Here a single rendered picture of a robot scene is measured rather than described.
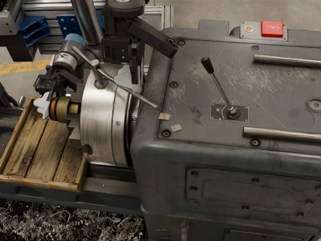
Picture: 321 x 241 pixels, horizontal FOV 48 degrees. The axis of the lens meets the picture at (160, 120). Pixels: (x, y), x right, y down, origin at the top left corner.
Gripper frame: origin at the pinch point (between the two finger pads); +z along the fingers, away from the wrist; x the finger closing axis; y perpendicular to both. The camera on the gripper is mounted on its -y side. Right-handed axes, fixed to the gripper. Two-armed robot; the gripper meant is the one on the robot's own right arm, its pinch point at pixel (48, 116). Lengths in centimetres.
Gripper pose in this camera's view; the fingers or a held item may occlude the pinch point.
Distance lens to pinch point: 116.9
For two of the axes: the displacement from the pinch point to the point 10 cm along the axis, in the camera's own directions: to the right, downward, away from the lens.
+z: -1.7, 8.0, -5.8
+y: -9.8, -1.1, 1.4
